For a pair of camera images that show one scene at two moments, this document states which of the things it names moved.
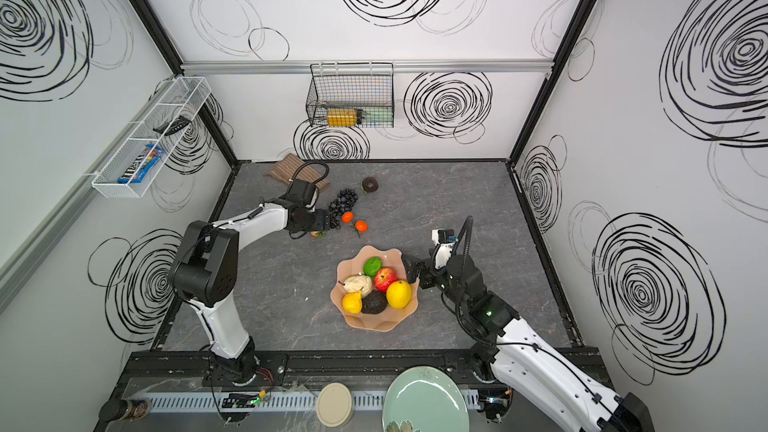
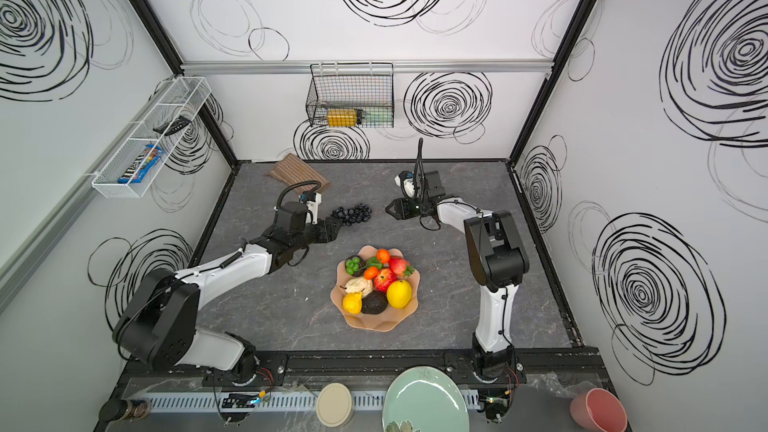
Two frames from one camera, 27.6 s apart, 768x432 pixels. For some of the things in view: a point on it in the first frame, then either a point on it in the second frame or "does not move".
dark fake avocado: (374, 303) does not move
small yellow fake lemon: (353, 302) does not move
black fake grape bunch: (344, 202) to (358, 214)
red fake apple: (384, 277) does not move
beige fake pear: (358, 282) does not move
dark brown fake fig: (370, 184) to (354, 265)
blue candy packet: (147, 159) does not move
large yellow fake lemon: (399, 294) does not move
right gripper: (424, 273) to (405, 208)
